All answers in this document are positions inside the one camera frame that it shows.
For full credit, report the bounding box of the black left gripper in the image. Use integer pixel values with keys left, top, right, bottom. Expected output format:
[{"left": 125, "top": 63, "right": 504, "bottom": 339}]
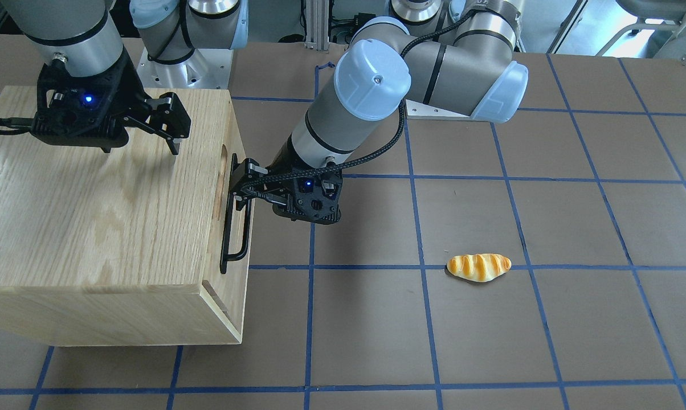
[{"left": 228, "top": 137, "right": 341, "bottom": 212}]

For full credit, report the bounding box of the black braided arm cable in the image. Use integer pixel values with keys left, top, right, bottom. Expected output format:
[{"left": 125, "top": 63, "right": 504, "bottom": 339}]
[{"left": 246, "top": 9, "right": 480, "bottom": 188}]

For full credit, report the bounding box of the toy bread loaf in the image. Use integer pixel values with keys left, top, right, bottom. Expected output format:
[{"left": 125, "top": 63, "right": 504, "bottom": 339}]
[{"left": 446, "top": 253, "right": 512, "bottom": 283}]

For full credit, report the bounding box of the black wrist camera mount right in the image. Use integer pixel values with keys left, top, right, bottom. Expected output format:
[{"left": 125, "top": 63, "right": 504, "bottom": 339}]
[{"left": 30, "top": 63, "right": 129, "bottom": 153}]

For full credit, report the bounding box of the light wooden drawer cabinet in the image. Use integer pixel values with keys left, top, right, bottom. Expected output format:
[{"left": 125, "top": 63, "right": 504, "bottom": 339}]
[{"left": 0, "top": 89, "right": 248, "bottom": 347}]

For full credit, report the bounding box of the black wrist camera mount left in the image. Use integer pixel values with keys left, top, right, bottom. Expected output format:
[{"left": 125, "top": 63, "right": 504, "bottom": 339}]
[{"left": 272, "top": 171, "right": 343, "bottom": 225}]

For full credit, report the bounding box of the aluminium frame post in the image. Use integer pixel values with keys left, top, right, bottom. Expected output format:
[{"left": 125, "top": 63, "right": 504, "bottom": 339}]
[{"left": 302, "top": 0, "right": 330, "bottom": 54}]

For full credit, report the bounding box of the black metal drawer handle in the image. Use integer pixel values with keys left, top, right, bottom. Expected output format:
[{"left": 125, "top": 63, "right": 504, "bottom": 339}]
[{"left": 220, "top": 154, "right": 254, "bottom": 275}]

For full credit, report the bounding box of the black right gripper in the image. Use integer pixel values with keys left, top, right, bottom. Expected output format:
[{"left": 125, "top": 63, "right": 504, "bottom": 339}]
[{"left": 48, "top": 54, "right": 191, "bottom": 155}]

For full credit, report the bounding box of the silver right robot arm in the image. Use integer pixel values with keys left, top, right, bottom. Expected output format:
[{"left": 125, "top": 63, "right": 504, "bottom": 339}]
[{"left": 0, "top": 1, "right": 248, "bottom": 155}]

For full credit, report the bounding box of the wooden drawer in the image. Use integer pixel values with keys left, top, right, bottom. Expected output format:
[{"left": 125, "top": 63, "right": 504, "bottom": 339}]
[{"left": 202, "top": 90, "right": 254, "bottom": 345}]

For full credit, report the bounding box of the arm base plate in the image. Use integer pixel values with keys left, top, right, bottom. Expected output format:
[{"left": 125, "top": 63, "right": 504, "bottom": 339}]
[
  {"left": 406, "top": 100, "right": 486, "bottom": 121},
  {"left": 137, "top": 49, "right": 235, "bottom": 90}
]

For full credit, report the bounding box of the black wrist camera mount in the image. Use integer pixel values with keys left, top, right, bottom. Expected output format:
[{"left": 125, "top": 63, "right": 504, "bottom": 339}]
[
  {"left": 30, "top": 63, "right": 129, "bottom": 153},
  {"left": 272, "top": 171, "right": 343, "bottom": 225}
]

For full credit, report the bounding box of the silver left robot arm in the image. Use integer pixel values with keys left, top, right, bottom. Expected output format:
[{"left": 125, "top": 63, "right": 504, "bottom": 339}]
[{"left": 229, "top": 1, "right": 528, "bottom": 223}]

